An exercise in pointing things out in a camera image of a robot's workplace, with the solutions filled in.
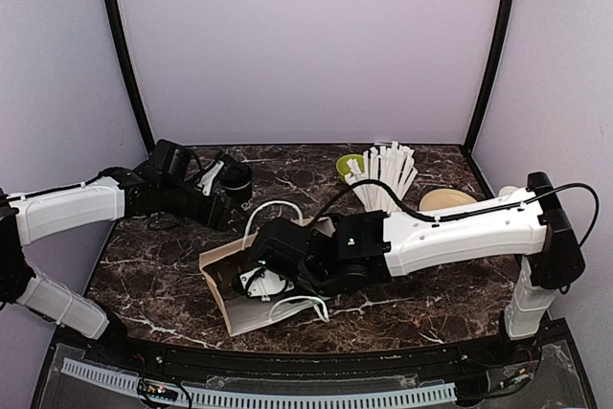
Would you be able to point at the white cup holding straws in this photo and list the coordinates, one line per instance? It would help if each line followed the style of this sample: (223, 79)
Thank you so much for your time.
(374, 208)

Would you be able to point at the black paper coffee cup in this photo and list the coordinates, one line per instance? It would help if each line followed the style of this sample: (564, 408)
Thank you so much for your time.
(241, 197)

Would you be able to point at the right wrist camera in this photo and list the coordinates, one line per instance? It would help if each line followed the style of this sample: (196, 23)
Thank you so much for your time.
(262, 284)

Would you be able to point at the right black frame post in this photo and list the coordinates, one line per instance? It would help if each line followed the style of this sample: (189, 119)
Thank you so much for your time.
(495, 52)

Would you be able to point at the brown paper bag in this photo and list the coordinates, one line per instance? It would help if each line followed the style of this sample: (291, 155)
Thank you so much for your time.
(220, 265)

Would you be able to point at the beige plate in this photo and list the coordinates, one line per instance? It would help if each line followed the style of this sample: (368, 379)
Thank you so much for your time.
(444, 198)

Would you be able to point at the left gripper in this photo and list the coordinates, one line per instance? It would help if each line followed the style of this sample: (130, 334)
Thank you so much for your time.
(220, 221)

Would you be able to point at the left black frame post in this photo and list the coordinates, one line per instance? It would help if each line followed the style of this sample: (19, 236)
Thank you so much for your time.
(116, 26)

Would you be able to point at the single black lid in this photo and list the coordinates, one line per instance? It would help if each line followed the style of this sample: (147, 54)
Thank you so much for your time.
(235, 176)

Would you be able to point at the bundle of white wrapped straws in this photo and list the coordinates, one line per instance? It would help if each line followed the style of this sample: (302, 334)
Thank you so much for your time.
(393, 165)

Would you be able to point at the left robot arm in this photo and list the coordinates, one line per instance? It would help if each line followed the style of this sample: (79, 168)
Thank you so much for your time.
(171, 181)

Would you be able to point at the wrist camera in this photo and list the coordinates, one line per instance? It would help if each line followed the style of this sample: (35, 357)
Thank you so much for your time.
(206, 180)
(262, 284)

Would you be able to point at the green bowl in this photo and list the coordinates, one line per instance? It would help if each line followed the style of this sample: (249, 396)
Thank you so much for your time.
(351, 168)

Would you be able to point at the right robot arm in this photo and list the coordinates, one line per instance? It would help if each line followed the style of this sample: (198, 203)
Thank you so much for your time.
(374, 247)

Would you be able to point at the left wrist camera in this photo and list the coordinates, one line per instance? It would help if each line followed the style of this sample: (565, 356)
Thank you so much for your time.
(206, 180)

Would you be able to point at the black frame post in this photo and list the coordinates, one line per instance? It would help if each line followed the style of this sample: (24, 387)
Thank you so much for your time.
(116, 26)
(495, 52)

